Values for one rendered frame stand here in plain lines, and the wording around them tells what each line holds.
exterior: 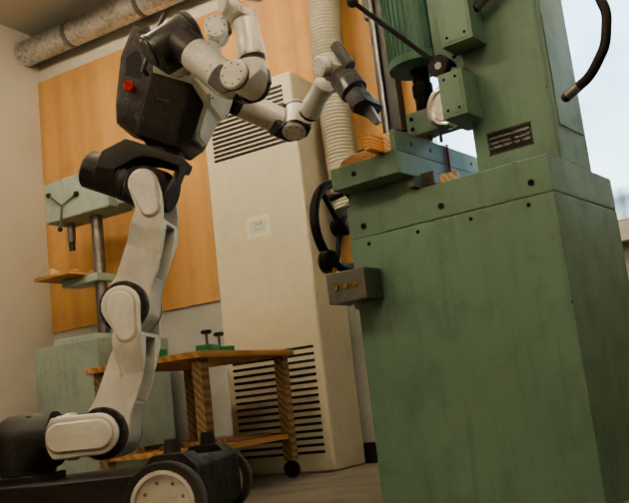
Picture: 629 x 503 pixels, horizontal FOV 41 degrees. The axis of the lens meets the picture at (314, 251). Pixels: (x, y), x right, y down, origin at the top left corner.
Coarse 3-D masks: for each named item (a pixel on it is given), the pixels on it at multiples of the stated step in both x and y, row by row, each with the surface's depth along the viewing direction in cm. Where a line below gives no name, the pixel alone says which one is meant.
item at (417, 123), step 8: (416, 112) 238; (424, 112) 237; (408, 120) 240; (416, 120) 238; (424, 120) 237; (408, 128) 240; (416, 128) 238; (424, 128) 237; (432, 128) 235; (456, 128) 235; (416, 136) 239; (424, 136) 239; (432, 136) 239
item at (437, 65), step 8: (352, 0) 240; (360, 8) 239; (368, 16) 237; (384, 24) 234; (392, 32) 232; (400, 40) 231; (408, 40) 229; (416, 48) 227; (424, 56) 225; (440, 56) 220; (432, 64) 221; (440, 64) 220; (448, 64) 219; (432, 72) 221; (440, 72) 220
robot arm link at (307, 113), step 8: (312, 88) 267; (312, 96) 268; (320, 96) 266; (328, 96) 268; (296, 104) 278; (304, 104) 272; (312, 104) 269; (320, 104) 269; (288, 112) 276; (296, 112) 275; (304, 112) 273; (312, 112) 271; (320, 112) 273; (288, 120) 274; (296, 120) 273; (304, 120) 274; (312, 120) 275
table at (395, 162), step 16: (368, 160) 218; (384, 160) 215; (400, 160) 214; (416, 160) 221; (336, 176) 224; (352, 176) 221; (368, 176) 218; (384, 176) 215; (400, 176) 217; (416, 176) 219; (336, 192) 226; (352, 192) 228
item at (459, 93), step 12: (456, 72) 212; (468, 72) 215; (444, 84) 214; (456, 84) 212; (468, 84) 214; (444, 96) 214; (456, 96) 212; (468, 96) 212; (444, 108) 214; (456, 108) 212; (468, 108) 211; (480, 108) 217; (444, 120) 214; (456, 120) 215; (468, 120) 217
